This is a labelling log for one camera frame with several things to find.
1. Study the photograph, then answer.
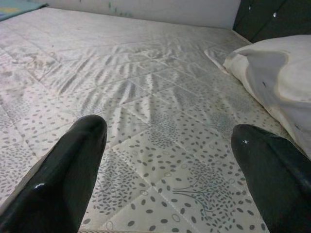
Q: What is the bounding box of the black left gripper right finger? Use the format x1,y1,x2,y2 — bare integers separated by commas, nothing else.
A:
230,124,311,233

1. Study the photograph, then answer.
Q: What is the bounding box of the grey patterned quilted mattress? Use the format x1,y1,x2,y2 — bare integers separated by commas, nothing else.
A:
0,6,311,233

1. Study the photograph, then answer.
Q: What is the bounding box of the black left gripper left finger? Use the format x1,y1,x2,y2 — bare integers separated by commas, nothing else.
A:
0,115,108,233

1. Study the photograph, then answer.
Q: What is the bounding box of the teal blanket with colourful shapes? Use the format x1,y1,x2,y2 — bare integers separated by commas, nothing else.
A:
0,0,49,21

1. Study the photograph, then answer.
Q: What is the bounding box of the white pillow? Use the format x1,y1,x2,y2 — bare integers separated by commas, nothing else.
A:
223,34,311,160

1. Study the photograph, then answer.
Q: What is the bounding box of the black tufted headboard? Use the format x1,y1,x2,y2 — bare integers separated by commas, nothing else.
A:
232,0,311,44

